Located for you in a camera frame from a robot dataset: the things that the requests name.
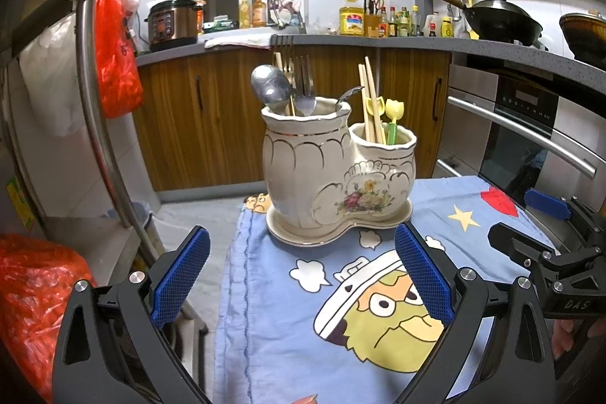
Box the wooden base cabinets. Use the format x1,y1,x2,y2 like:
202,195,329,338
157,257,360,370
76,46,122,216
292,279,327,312
135,49,450,192

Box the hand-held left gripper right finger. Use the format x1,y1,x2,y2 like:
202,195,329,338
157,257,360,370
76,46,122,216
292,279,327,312
393,221,556,404

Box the wooden knife block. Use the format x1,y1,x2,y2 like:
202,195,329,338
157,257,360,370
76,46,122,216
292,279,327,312
363,0,383,38

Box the white dish towel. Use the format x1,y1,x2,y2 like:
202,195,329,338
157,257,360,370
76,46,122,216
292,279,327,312
203,34,275,50

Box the cream ceramic saucer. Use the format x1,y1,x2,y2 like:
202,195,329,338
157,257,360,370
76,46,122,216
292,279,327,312
265,200,415,246

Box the grey kitchen countertop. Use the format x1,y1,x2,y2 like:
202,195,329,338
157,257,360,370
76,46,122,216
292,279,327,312
135,34,606,87

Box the person's right hand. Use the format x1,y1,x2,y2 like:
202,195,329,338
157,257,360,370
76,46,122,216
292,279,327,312
550,318,577,362

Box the built-in steel oven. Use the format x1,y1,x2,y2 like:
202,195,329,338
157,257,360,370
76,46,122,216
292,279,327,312
433,63,606,253

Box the stainless steel storage rack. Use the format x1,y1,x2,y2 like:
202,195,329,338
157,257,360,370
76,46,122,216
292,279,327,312
0,0,209,334

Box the yellow plastic spoon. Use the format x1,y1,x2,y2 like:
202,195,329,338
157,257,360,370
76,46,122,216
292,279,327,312
384,98,406,145

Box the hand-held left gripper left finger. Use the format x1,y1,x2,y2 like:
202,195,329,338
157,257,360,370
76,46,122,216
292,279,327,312
51,224,211,404

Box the electric pressure cooker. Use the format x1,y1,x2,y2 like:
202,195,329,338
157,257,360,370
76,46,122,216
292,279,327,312
144,0,204,52

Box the hanging red plastic bag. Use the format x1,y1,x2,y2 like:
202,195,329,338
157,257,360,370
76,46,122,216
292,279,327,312
95,0,144,119

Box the small silver spoon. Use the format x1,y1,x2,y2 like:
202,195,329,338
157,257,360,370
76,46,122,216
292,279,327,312
335,86,364,108

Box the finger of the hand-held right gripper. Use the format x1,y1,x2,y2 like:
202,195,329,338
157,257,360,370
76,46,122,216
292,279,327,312
487,222,606,292
523,187,606,250

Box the small trash bin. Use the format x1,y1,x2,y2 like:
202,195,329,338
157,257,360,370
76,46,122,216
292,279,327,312
130,201,157,244

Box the large red plastic bag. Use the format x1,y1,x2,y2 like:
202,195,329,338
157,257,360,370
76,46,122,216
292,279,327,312
0,234,95,402

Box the black wok with lid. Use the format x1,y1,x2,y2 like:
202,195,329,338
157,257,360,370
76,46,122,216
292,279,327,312
421,0,544,45

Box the brown pan with lid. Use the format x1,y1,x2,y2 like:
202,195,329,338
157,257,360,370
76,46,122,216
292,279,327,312
559,9,606,69

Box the gold fork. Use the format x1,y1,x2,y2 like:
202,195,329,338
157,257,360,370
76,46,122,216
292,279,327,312
273,35,299,117

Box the large silver spoon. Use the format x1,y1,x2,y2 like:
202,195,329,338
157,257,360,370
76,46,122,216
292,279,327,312
251,64,294,117

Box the steel kitchen faucet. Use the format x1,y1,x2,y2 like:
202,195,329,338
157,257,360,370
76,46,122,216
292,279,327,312
270,0,306,33

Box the blue cartoon cloth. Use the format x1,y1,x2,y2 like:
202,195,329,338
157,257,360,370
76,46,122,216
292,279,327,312
213,176,559,404

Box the row of sauce bottles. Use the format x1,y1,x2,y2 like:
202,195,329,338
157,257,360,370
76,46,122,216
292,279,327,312
379,5,456,38

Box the silver fork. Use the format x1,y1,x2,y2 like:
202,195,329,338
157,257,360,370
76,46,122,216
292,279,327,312
291,55,317,117

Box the white plastic bag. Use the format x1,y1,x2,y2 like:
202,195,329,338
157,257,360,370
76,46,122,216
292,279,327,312
19,13,105,137

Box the cream ceramic utensil holder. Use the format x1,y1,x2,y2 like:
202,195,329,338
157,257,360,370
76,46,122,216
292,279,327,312
261,96,418,229

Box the green white box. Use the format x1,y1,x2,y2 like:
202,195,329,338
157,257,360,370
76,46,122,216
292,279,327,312
203,17,239,32

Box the yellow plastic fork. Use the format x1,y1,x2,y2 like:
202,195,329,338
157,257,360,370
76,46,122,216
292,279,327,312
367,95,386,144

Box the yellow cooking oil bottle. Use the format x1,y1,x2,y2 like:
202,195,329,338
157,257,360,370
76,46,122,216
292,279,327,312
338,0,366,36

